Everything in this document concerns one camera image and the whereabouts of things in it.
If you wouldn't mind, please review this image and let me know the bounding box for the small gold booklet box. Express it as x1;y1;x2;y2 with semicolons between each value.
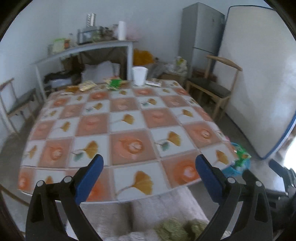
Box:
145;78;163;87

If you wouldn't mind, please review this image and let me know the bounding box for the white mattress blue trim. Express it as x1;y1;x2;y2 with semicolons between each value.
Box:
219;5;295;159

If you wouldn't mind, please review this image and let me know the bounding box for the white bag under table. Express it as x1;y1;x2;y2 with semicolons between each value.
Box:
81;61;121;84

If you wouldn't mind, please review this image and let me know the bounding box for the white paper towel roll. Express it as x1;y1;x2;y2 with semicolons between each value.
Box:
117;21;126;41

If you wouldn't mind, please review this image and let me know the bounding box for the grey refrigerator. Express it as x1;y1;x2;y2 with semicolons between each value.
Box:
178;3;225;77

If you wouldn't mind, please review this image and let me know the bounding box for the grey white side table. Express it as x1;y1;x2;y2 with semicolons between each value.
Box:
33;40;137;101

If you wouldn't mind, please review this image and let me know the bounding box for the white paper cup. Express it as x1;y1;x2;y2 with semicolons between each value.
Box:
132;66;148;86

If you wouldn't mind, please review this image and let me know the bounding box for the steel pot with lid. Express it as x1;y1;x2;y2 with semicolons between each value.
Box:
77;26;103;45

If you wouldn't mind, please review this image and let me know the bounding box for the cardboard box on floor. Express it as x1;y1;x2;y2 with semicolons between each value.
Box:
159;73;185;85

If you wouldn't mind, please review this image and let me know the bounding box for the blue trash basket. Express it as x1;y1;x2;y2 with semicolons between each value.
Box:
222;142;251;177

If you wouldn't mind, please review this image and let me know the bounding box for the yellow plastic bag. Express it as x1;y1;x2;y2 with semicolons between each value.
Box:
133;49;154;66

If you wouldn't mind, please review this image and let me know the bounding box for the yellow snack packet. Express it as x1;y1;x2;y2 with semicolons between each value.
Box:
78;80;97;92

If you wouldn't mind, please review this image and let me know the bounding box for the floral patterned tablecloth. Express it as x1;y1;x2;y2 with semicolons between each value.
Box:
18;80;237;202

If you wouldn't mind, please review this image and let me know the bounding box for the wooden chair dark seat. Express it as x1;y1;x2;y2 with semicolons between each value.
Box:
186;55;243;120

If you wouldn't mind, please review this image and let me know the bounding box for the green snack bag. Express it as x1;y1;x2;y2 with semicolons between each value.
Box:
233;146;251;173

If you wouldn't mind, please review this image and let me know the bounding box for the small green packet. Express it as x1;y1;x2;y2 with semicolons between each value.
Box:
106;79;122;90

